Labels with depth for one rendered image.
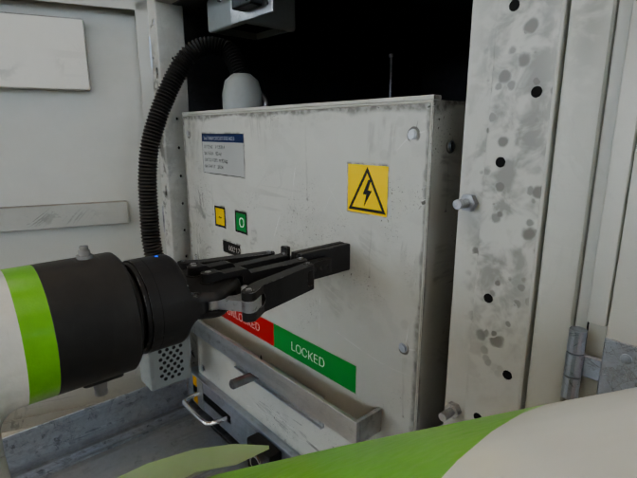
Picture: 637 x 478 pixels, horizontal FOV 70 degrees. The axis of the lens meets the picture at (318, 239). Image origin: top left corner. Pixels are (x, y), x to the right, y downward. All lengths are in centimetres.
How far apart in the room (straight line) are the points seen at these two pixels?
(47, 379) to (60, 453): 59
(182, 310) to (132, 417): 59
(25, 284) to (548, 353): 37
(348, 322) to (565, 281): 25
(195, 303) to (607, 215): 29
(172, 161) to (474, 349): 62
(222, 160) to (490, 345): 46
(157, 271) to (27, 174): 58
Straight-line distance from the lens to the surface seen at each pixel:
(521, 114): 38
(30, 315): 33
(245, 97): 73
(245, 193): 66
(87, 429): 92
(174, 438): 90
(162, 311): 36
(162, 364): 81
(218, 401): 85
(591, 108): 36
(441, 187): 44
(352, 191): 49
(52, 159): 92
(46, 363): 34
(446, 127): 44
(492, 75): 39
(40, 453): 91
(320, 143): 52
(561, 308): 38
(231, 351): 69
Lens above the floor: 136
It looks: 13 degrees down
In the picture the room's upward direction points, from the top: straight up
